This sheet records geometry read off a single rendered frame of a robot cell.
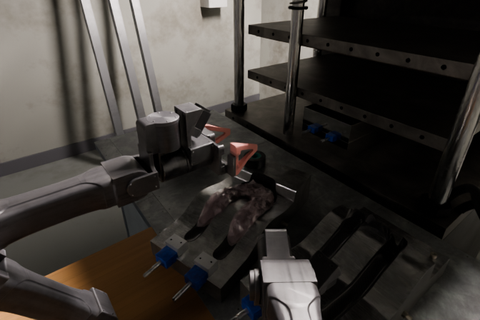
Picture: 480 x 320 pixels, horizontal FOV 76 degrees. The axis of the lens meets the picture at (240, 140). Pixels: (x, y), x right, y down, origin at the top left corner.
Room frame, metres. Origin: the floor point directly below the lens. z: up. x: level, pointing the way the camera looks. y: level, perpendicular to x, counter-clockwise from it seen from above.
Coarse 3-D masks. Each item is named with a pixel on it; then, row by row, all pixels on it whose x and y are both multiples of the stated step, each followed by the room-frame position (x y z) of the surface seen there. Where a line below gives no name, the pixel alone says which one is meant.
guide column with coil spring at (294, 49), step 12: (300, 0) 1.44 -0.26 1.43; (300, 12) 1.44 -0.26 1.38; (300, 24) 1.44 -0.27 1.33; (300, 36) 1.44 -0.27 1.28; (300, 48) 1.45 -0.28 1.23; (288, 60) 1.46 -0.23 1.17; (288, 72) 1.45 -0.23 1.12; (288, 84) 1.45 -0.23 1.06; (288, 96) 1.44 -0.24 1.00; (288, 108) 1.44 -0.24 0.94; (288, 120) 1.44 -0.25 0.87; (288, 132) 1.44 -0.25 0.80
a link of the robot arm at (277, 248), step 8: (264, 232) 0.38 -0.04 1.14; (272, 232) 0.37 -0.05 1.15; (280, 232) 0.37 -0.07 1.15; (264, 240) 0.37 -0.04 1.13; (272, 240) 0.36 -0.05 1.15; (280, 240) 0.36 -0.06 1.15; (288, 240) 0.38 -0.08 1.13; (264, 248) 0.36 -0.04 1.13; (272, 248) 0.34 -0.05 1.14; (280, 248) 0.34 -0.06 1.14; (288, 248) 0.34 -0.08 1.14; (264, 256) 0.33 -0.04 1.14; (272, 256) 0.33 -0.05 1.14; (280, 256) 0.33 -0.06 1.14; (288, 256) 0.33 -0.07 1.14; (256, 272) 0.28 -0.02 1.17; (256, 280) 0.27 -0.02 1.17; (256, 288) 0.26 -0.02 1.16; (256, 296) 0.26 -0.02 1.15; (256, 304) 0.27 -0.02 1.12
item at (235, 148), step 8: (232, 144) 0.52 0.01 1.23; (240, 144) 0.53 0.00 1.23; (248, 144) 0.55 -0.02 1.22; (256, 144) 0.57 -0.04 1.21; (232, 152) 0.52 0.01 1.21; (240, 152) 0.52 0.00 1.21; (232, 160) 0.51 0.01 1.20; (240, 160) 0.54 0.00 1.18; (224, 168) 0.52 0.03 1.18; (232, 168) 0.51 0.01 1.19; (240, 168) 0.52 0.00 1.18; (232, 176) 0.51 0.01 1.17
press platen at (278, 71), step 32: (320, 64) 1.90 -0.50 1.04; (352, 64) 1.90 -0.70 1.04; (320, 96) 1.34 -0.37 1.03; (352, 96) 1.32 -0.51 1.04; (384, 96) 1.32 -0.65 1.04; (416, 96) 1.32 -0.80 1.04; (448, 96) 1.32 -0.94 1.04; (384, 128) 1.08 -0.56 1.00; (416, 128) 0.99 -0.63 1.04; (448, 128) 0.99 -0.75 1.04
